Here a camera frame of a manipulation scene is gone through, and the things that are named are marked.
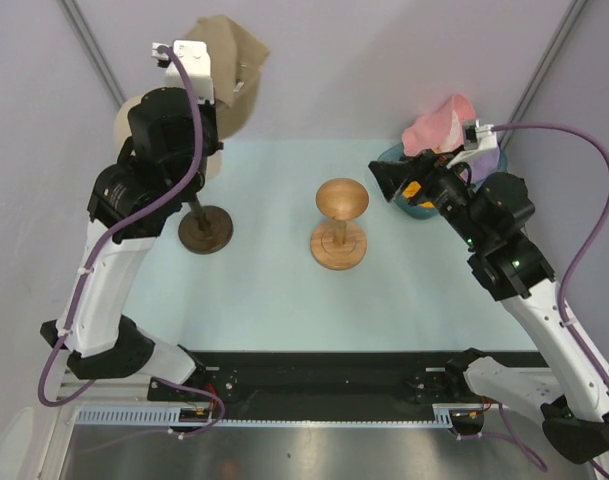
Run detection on pink bucket hat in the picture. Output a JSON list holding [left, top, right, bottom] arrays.
[[401, 94, 477, 156]]

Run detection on aluminium corner rail right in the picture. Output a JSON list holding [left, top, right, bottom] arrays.
[[509, 0, 592, 123]]

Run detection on aluminium corner rail left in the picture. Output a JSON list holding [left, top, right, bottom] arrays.
[[55, 0, 126, 109]]

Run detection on light wooden hat stand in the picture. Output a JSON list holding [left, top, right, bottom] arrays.
[[310, 178, 369, 271]]

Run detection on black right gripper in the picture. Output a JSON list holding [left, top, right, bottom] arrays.
[[368, 144, 487, 249]]

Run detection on aluminium corner rail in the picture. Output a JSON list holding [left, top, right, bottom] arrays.
[[509, 0, 592, 123], [55, 0, 126, 109]]

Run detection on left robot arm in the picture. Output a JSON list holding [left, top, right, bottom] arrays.
[[40, 87, 222, 400]]

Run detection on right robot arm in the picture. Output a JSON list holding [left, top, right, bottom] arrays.
[[368, 151, 609, 464]]

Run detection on white slotted cable duct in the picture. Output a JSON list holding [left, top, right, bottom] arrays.
[[75, 404, 482, 429]]

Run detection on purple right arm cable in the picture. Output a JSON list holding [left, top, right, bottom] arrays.
[[491, 121, 609, 416]]

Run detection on purple hat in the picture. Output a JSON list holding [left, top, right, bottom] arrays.
[[467, 147, 502, 184]]

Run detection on teal plastic bin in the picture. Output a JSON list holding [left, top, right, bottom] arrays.
[[375, 141, 509, 220]]

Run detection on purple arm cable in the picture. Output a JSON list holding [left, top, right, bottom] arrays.
[[37, 45, 205, 408], [491, 121, 609, 416]]

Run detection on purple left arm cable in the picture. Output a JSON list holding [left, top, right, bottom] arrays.
[[37, 45, 205, 408]]

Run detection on yellow bucket hat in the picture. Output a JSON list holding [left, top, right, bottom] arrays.
[[402, 181, 434, 209]]

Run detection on cream mannequin head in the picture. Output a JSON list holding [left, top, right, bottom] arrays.
[[113, 94, 224, 182]]

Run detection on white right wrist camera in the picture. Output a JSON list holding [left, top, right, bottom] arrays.
[[446, 119, 498, 169]]

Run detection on tan baseball cap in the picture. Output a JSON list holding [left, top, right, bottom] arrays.
[[184, 15, 270, 140]]

